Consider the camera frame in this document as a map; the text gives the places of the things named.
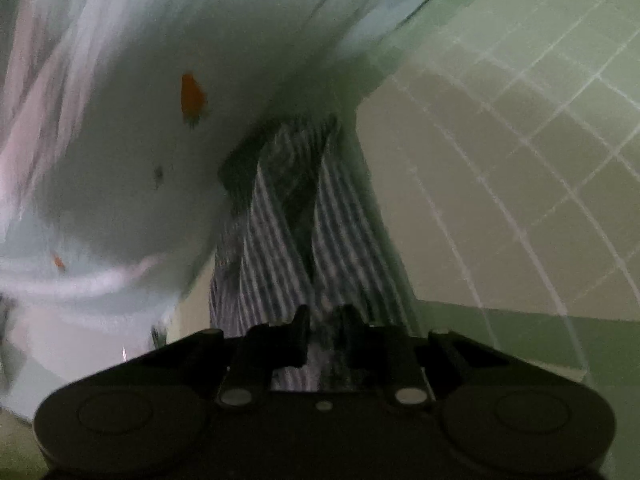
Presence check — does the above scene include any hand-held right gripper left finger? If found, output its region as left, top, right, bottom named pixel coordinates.
left=165, top=305, right=311, bottom=408

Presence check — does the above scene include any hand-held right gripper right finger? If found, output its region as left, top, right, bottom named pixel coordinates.
left=334, top=305, right=483, bottom=407

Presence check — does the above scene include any grey striped garment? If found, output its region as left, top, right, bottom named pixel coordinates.
left=207, top=115, right=420, bottom=395

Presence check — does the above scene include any green grid cutting mat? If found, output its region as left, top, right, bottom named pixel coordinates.
left=350, top=0, right=640, bottom=393

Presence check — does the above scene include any pale blue printed blanket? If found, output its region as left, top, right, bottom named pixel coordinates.
left=0, top=0, right=473, bottom=413

